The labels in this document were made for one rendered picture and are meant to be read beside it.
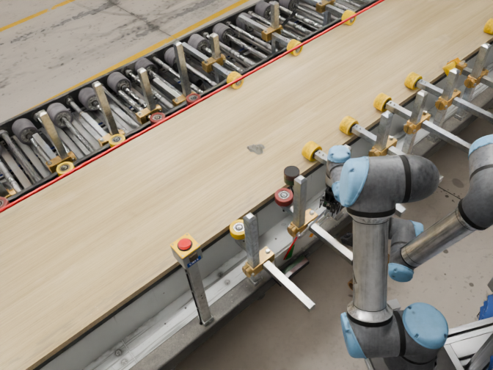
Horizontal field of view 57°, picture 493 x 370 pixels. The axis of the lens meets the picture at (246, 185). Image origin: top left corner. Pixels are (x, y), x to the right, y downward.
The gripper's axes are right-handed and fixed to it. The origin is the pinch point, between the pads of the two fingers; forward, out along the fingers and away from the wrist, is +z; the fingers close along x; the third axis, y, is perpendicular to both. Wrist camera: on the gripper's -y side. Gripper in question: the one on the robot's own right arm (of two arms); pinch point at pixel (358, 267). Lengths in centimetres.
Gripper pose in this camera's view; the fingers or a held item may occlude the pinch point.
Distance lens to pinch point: 184.8
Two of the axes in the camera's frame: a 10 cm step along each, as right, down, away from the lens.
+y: 6.5, 5.4, -5.4
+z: 0.6, 6.7, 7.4
